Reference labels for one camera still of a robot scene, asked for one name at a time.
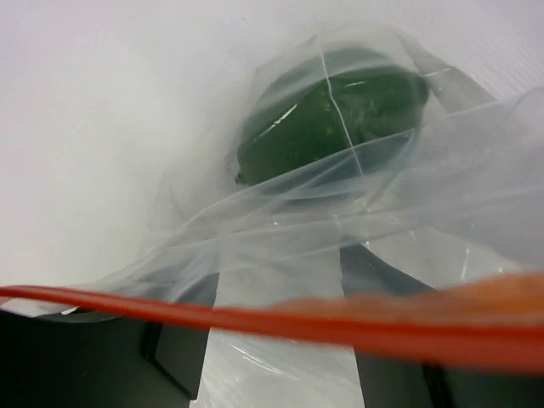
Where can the green fake lime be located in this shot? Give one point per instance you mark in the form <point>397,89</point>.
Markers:
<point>329,103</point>

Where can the clear zip top bag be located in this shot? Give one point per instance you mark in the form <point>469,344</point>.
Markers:
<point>417,283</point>

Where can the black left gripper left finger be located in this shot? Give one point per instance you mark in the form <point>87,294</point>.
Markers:
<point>91,359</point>

